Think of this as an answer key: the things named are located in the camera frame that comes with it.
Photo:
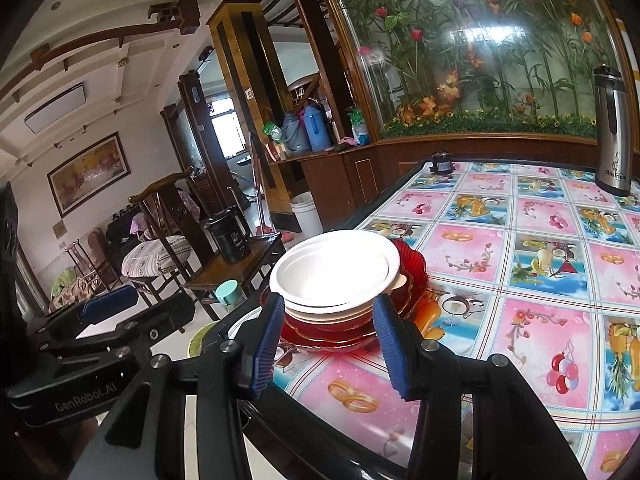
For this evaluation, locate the black dining table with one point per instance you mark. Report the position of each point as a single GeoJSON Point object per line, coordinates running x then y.
{"type": "Point", "coordinates": [310, 450]}

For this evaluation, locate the wooden armchair striped cushion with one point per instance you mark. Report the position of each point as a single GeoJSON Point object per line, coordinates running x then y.
{"type": "Point", "coordinates": [155, 257]}

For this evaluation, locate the red mop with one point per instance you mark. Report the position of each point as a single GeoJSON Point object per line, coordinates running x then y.
{"type": "Point", "coordinates": [270, 233]}

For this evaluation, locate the grey blue thermos flask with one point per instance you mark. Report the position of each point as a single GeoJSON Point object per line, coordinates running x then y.
{"type": "Point", "coordinates": [294, 137]}

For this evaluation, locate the green basin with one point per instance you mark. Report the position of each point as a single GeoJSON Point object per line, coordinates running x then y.
{"type": "Point", "coordinates": [200, 345]}

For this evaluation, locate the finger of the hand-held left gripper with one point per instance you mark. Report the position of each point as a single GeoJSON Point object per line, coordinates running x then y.
{"type": "Point", "coordinates": [150, 320]}
{"type": "Point", "coordinates": [107, 304]}

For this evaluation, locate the pink cloth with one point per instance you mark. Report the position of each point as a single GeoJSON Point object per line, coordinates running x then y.
{"type": "Point", "coordinates": [348, 141]}

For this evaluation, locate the rectangular ceiling light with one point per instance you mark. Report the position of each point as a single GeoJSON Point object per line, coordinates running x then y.
{"type": "Point", "coordinates": [55, 109]}

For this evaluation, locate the brown wooden cabinet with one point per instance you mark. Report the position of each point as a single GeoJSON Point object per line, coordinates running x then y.
{"type": "Point", "coordinates": [360, 170]}

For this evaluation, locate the steel thermos jug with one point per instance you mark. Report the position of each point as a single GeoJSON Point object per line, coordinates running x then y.
{"type": "Point", "coordinates": [612, 150]}

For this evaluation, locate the cream plastic bowl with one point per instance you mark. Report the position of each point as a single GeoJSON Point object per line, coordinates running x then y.
{"type": "Point", "coordinates": [325, 328]}
{"type": "Point", "coordinates": [345, 321]}

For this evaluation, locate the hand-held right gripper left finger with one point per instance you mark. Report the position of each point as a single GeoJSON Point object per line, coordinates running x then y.
{"type": "Point", "coordinates": [267, 345]}

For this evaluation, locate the teal cup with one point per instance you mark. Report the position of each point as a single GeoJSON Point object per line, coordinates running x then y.
{"type": "Point", "coordinates": [230, 292]}

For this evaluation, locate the black kettle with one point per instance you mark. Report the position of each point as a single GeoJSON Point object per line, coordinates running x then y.
{"type": "Point", "coordinates": [227, 240]}

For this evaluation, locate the green snack packet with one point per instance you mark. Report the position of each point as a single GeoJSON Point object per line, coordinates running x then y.
{"type": "Point", "coordinates": [272, 131]}

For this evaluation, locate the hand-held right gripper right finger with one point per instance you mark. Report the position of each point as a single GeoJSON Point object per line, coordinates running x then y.
{"type": "Point", "coordinates": [397, 350]}

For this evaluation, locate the fruit print plastic tablecloth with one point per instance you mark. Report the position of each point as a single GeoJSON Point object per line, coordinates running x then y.
{"type": "Point", "coordinates": [500, 285]}

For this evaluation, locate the framed wall painting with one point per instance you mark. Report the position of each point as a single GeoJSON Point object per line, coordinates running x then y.
{"type": "Point", "coordinates": [87, 175]}

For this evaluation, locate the white plastic bucket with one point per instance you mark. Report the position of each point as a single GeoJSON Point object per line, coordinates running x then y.
{"type": "Point", "coordinates": [306, 215]}

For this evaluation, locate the small black round device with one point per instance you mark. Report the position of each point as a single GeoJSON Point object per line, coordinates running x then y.
{"type": "Point", "coordinates": [442, 164]}

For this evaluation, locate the white plastic bowl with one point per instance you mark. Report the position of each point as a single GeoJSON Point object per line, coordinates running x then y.
{"type": "Point", "coordinates": [340, 311]}
{"type": "Point", "coordinates": [330, 270]}

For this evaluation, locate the brown wooden stool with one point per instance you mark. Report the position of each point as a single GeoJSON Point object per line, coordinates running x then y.
{"type": "Point", "coordinates": [260, 255]}

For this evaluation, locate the red white carton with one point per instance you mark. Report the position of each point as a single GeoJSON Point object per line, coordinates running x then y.
{"type": "Point", "coordinates": [278, 150]}

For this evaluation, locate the green white plastic bag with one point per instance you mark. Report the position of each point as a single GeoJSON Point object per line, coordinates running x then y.
{"type": "Point", "coordinates": [359, 127]}

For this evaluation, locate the glass artificial flower display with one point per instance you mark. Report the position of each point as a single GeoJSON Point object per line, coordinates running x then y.
{"type": "Point", "coordinates": [475, 60]}

